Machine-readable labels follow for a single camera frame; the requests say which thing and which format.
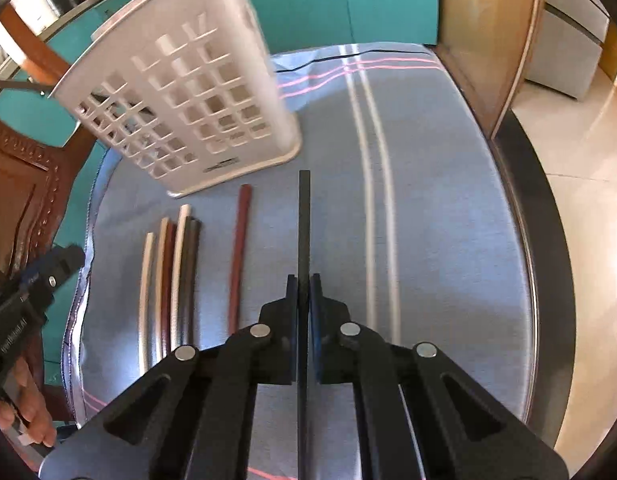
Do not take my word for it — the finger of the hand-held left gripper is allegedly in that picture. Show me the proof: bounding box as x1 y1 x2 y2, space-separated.
16 244 86 307

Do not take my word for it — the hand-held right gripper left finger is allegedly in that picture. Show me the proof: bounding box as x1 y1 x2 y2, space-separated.
38 274 300 480

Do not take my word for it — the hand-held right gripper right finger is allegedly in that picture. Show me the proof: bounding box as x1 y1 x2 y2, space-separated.
308 273 569 480

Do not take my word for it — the red-brown chopstick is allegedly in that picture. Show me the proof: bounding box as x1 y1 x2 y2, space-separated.
161 222 178 357
227 184 252 337

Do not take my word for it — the white chopstick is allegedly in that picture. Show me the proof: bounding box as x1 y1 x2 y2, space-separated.
138 232 156 377

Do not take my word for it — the beige chopstick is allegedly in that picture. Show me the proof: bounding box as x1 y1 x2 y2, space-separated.
169 204 191 347
153 217 170 361

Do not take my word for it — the black chopstick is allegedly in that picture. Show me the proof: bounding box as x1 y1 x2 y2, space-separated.
298 170 312 480

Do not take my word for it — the dark brown chopstick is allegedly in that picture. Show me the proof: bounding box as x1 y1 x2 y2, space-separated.
180 217 201 347

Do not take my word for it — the white plastic utensil basket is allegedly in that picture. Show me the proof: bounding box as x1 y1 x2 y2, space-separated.
48 0 303 199

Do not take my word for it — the person's left hand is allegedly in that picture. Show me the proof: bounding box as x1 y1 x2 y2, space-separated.
0 359 58 449

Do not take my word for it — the blue striped cloth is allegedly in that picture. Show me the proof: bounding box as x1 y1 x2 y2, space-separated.
58 42 533 480

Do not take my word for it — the grey kitchen countertop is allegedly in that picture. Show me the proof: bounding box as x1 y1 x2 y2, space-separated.
37 0 159 43

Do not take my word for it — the wooden framed glass partition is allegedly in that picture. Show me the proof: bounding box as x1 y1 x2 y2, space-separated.
436 0 547 139

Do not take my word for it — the silver refrigerator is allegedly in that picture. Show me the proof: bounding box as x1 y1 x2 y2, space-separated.
525 0 615 102

